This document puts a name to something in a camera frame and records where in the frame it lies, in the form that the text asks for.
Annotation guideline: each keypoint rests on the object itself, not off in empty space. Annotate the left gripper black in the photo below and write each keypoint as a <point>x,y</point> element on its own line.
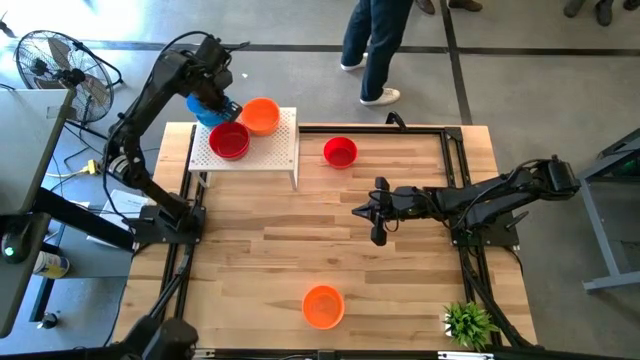
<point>212,87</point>

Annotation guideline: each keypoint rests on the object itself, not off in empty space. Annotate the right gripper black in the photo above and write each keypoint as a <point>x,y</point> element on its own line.
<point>381,186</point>

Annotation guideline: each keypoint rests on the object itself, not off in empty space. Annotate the red plastic mini bowl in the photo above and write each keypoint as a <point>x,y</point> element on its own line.
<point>340,151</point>
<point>229,141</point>

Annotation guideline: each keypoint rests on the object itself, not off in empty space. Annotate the orange plastic mini bowl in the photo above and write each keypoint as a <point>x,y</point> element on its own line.
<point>261,116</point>
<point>323,306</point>

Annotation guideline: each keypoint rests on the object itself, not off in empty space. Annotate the blue plastic mini bowl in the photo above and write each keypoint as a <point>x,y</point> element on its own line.
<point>200,112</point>

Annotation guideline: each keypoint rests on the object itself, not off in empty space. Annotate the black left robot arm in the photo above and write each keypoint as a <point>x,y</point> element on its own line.
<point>165,75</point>

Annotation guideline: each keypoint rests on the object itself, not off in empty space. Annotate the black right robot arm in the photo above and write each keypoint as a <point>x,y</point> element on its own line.
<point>500,200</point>

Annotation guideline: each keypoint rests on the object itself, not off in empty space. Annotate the white perforated metal shelf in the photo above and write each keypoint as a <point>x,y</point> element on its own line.
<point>270,150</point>

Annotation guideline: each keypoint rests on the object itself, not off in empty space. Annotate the white paper sheet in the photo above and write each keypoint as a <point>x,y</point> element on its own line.
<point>117,205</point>

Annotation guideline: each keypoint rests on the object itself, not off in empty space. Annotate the yellow power connector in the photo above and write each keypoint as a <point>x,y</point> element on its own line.
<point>91,167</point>

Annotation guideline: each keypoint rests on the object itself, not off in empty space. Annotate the small green artificial plant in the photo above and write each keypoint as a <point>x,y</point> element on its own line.
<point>470,325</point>

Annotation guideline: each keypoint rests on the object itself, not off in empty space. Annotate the black floor fan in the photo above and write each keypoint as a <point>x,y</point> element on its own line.
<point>70,77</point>

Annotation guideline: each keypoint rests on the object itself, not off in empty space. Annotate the person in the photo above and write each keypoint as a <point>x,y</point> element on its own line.
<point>380,40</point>
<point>604,10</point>
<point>465,4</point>

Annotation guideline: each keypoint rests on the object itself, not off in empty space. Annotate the grey desk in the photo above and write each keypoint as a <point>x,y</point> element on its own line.
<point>25,150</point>

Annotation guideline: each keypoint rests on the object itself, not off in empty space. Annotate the grey metal cart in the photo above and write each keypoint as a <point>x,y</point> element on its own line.
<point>595,215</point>

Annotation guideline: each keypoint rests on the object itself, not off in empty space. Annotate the white yellow spray can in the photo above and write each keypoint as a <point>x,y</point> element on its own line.
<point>50,265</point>

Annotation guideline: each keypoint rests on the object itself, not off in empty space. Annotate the black device with green light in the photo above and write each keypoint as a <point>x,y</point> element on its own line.
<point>17,240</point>

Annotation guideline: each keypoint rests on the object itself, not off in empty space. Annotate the black caster wheel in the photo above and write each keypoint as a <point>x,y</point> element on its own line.
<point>48,320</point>

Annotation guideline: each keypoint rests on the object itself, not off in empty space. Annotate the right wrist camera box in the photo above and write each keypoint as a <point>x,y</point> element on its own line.
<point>407,197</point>

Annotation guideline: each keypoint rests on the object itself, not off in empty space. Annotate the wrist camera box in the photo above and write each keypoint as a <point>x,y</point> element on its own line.
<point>215,52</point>
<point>407,197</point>

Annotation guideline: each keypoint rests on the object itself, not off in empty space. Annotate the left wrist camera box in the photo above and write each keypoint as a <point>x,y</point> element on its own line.
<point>215,52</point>

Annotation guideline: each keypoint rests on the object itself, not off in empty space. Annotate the black aluminium rail frame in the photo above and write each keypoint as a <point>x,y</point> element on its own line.
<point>375,130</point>

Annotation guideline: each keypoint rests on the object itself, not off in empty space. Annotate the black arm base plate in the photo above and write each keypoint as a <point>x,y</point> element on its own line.
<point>500,235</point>
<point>150,227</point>

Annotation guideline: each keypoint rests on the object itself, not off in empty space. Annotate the silver metal bracket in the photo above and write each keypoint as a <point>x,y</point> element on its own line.
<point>465,356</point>

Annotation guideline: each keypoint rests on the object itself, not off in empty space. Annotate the black camera rig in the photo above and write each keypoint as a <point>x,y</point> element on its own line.
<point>172,340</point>

